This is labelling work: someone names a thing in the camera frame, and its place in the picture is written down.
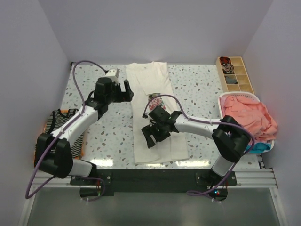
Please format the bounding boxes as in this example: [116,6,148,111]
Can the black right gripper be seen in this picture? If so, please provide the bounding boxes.
[142,121,171,148]

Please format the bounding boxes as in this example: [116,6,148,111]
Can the white floral print t-shirt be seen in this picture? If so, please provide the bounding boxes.
[125,62,189,164]

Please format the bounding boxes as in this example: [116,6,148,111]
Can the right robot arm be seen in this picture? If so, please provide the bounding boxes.
[142,106,254,185]

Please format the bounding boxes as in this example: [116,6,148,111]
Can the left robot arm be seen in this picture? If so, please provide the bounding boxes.
[34,77,134,185]

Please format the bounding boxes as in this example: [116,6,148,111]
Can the black white striped folded shirt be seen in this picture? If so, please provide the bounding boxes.
[41,108,87,160]

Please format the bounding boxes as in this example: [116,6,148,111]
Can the white plastic laundry basket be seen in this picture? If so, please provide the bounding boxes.
[218,92,275,150]

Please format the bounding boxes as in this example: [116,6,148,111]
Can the grey rolled socks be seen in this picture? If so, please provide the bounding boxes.
[225,76,238,84]

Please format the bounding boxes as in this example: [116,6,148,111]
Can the red black rolled socks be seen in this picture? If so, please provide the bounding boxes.
[219,56,232,65]

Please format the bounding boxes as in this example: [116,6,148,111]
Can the pink black rolled socks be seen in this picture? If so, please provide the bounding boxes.
[222,64,235,74]

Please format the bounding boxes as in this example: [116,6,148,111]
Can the wooden compartment organizer box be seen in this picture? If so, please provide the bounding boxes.
[216,56,254,94]

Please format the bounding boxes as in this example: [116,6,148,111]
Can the salmon orange garment in basket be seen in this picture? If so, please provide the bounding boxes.
[220,96,278,143]

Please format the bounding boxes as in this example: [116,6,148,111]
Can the teal garment in basket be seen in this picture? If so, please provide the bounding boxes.
[249,143,271,154]

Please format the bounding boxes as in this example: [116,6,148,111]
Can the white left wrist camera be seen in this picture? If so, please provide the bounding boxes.
[105,68,120,84]

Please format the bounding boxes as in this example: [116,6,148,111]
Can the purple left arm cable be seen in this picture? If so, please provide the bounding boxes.
[25,60,109,201]

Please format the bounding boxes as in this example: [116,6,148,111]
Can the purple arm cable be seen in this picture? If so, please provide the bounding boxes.
[25,60,109,201]
[142,94,256,197]

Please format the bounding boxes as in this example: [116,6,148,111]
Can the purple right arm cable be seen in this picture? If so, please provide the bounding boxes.
[142,94,256,197]

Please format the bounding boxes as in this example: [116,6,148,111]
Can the aluminium table frame rail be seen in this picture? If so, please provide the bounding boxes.
[44,169,278,188]

